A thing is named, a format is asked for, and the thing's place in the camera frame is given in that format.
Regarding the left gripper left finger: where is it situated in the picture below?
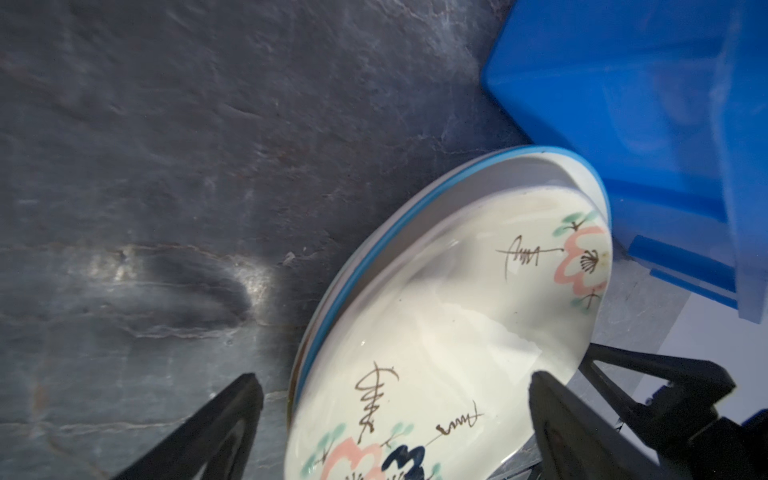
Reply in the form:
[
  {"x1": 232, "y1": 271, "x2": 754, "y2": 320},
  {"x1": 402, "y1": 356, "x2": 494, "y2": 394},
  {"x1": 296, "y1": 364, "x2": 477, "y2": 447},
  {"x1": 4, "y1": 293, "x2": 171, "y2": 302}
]
[{"x1": 116, "y1": 373, "x2": 264, "y2": 479}]

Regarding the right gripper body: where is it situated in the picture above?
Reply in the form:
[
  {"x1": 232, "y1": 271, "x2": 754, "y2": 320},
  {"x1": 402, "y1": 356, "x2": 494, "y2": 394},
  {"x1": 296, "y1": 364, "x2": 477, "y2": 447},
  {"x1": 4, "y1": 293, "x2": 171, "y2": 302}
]
[{"x1": 637, "y1": 384, "x2": 767, "y2": 479}]

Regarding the blue plastic bin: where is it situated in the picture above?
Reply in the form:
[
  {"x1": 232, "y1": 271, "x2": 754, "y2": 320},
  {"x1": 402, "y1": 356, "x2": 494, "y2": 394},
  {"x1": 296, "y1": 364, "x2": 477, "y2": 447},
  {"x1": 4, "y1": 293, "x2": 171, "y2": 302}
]
[{"x1": 481, "y1": 1, "x2": 767, "y2": 323}]

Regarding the floral cream plate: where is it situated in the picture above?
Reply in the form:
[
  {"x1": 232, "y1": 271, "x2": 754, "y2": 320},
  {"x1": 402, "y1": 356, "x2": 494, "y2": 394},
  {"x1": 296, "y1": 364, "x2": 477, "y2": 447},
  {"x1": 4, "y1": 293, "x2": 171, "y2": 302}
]
[{"x1": 284, "y1": 187, "x2": 612, "y2": 479}]

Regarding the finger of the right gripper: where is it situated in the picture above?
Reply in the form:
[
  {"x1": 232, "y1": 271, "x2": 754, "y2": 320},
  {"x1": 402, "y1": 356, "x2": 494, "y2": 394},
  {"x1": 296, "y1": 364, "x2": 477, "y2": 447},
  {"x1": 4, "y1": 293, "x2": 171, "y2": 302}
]
[{"x1": 579, "y1": 343, "x2": 736, "y2": 444}]

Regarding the watermelon pattern plate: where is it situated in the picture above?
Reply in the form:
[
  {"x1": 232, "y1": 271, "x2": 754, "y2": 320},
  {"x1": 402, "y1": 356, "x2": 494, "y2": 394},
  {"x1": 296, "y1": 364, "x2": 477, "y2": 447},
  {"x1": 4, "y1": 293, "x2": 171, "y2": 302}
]
[{"x1": 286, "y1": 145, "x2": 613, "y2": 423}]

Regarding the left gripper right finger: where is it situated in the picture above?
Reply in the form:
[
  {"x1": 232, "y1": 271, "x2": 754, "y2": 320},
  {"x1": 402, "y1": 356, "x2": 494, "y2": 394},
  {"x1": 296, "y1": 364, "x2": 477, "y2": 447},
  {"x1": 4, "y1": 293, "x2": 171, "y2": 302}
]
[{"x1": 529, "y1": 371, "x2": 672, "y2": 480}]

